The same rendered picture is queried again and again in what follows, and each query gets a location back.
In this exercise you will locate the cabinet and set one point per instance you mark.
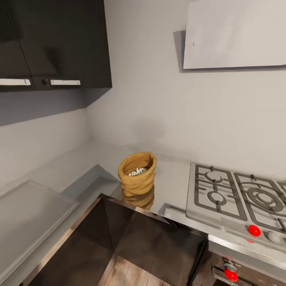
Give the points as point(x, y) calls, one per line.
point(53, 45)

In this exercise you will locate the oven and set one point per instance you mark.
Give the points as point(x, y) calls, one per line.
point(218, 265)

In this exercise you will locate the burner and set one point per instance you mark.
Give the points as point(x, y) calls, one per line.
point(248, 205)

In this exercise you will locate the range hood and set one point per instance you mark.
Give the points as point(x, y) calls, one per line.
point(233, 33)

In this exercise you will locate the drop in sink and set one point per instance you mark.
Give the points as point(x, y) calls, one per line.
point(29, 213)

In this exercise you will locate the popcorn bag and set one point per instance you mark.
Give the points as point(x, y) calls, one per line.
point(140, 183)

